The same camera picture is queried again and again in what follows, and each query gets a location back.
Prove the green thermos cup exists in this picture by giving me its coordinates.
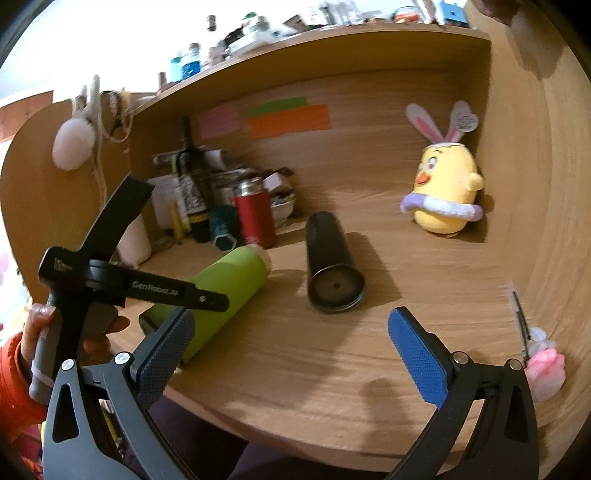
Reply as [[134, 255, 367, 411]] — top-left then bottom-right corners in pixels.
[[138, 244, 274, 366]]

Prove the left hand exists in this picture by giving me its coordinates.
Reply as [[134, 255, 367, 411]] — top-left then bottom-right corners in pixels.
[[19, 303, 131, 370]]

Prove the white roll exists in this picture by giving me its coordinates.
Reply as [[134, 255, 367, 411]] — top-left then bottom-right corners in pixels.
[[117, 215, 152, 267]]

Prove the pink flower pen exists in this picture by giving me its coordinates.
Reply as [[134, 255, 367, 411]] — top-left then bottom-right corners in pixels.
[[508, 287, 566, 402]]

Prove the black thermos bottle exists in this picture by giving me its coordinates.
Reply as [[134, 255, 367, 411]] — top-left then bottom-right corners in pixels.
[[305, 211, 367, 313]]

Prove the white fluffy pompom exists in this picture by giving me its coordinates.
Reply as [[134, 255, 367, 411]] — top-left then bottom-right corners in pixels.
[[52, 117, 96, 171]]

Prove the dark green hexagonal box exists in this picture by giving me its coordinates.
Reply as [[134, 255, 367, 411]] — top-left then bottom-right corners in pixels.
[[211, 205, 238, 252]]

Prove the dark wine bottle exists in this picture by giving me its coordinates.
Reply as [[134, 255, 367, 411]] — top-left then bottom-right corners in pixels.
[[175, 116, 213, 243]]

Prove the yellow chick bunny plush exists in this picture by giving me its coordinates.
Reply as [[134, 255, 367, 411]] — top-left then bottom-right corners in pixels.
[[400, 100, 485, 237]]

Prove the red thermos steel top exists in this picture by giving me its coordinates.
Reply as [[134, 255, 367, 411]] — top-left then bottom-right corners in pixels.
[[235, 177, 276, 249]]

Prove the steel bowl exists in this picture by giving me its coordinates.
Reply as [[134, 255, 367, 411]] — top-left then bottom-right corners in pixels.
[[270, 193, 296, 224]]

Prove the small white carton box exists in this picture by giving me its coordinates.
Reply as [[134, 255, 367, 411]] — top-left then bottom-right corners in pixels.
[[263, 171, 293, 195]]

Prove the pink sticky note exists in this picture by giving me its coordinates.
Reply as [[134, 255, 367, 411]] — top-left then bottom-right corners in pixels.
[[197, 102, 242, 140]]

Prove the green sticky note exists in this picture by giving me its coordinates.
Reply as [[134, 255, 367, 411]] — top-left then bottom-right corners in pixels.
[[247, 96, 308, 117]]

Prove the orange sticky note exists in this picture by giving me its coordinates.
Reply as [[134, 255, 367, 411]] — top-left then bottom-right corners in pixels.
[[247, 104, 332, 139]]

